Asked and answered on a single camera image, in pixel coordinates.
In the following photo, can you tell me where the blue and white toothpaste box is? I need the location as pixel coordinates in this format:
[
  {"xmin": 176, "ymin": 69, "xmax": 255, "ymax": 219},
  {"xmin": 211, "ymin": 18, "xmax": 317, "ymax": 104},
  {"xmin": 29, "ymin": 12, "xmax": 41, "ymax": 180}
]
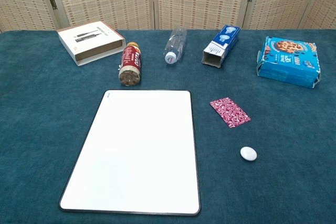
[{"xmin": 201, "ymin": 24, "xmax": 241, "ymax": 69}]

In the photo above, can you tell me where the red patterned card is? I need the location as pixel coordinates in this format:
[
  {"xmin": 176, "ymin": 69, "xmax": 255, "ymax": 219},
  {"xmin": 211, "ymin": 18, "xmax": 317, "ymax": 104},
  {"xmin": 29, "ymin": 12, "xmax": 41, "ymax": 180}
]
[{"xmin": 209, "ymin": 97, "xmax": 251, "ymax": 129}]

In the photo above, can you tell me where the white and brown product box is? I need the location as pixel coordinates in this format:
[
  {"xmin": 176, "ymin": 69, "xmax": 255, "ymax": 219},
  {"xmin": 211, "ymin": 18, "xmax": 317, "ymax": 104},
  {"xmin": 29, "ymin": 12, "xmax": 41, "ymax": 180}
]
[{"xmin": 57, "ymin": 20, "xmax": 127, "ymax": 67}]

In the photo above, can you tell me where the clear plastic water bottle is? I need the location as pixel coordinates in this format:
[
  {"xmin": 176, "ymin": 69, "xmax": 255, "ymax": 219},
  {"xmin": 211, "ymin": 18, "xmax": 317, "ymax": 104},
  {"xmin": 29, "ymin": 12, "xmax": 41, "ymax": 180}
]
[{"xmin": 164, "ymin": 27, "xmax": 188, "ymax": 65}]

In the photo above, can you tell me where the white board with black rim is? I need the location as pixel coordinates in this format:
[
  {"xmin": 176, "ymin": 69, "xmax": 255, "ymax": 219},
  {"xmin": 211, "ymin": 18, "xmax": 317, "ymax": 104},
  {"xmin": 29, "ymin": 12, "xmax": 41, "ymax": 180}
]
[{"xmin": 58, "ymin": 89, "xmax": 202, "ymax": 217}]

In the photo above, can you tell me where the red labelled drink bottle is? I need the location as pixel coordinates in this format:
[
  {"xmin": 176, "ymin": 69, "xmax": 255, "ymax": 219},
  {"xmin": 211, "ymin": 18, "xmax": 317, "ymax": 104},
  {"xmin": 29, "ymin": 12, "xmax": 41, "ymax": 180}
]
[{"xmin": 118, "ymin": 41, "xmax": 142, "ymax": 87}]

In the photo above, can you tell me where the blue chocolate chip cookie box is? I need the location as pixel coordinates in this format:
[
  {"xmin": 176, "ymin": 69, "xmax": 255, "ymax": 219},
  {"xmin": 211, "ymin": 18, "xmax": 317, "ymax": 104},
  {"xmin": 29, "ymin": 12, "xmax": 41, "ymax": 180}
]
[{"xmin": 256, "ymin": 36, "xmax": 322, "ymax": 89}]

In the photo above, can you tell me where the teal table cloth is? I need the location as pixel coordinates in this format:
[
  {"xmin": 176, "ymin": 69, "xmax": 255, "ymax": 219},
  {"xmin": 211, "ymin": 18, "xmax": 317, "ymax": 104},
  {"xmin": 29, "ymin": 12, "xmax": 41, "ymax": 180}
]
[{"xmin": 0, "ymin": 29, "xmax": 336, "ymax": 224}]

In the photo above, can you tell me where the white oval pebble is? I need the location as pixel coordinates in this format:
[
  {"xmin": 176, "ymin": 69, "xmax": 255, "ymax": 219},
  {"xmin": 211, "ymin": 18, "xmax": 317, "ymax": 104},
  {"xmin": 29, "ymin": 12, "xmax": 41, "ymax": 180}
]
[{"xmin": 239, "ymin": 146, "xmax": 258, "ymax": 162}]

